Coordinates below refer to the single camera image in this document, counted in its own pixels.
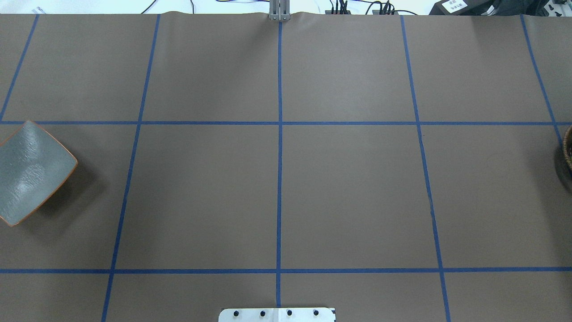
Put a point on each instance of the brown wicker basket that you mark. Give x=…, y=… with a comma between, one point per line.
x=563, y=159

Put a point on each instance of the grey square plate orange rim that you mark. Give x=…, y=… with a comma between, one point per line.
x=33, y=166

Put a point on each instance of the aluminium frame post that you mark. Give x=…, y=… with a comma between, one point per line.
x=279, y=10

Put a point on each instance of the black power adapter with label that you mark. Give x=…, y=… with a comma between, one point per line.
x=460, y=7

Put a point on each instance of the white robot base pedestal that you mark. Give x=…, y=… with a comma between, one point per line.
x=300, y=314

